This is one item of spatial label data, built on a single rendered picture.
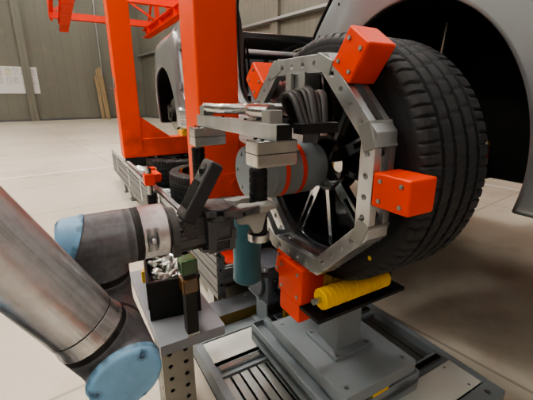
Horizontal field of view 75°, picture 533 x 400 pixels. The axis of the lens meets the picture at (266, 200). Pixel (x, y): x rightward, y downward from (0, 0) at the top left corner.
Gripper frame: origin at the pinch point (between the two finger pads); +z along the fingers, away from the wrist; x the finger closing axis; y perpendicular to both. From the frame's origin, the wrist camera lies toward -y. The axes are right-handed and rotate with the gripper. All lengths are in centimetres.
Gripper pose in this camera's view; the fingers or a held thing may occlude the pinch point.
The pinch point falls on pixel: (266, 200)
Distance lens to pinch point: 69.0
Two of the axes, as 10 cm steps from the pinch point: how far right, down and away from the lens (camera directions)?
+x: 5.0, 2.5, -8.3
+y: 0.0, 9.6, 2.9
